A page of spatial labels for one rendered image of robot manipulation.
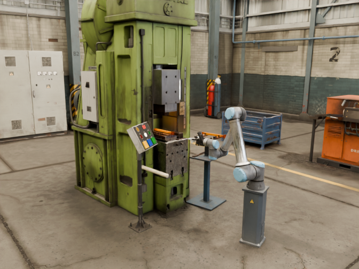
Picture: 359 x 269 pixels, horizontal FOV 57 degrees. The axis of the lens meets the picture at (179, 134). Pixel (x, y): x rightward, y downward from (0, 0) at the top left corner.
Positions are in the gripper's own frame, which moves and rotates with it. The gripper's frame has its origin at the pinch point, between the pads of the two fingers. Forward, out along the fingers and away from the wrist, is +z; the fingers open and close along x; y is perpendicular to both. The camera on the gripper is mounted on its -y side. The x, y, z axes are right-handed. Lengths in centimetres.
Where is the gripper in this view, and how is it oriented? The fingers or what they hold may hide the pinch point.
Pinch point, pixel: (192, 137)
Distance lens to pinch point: 382.8
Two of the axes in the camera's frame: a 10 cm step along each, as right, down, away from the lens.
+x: 7.0, -1.4, 6.9
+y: -0.1, 9.8, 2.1
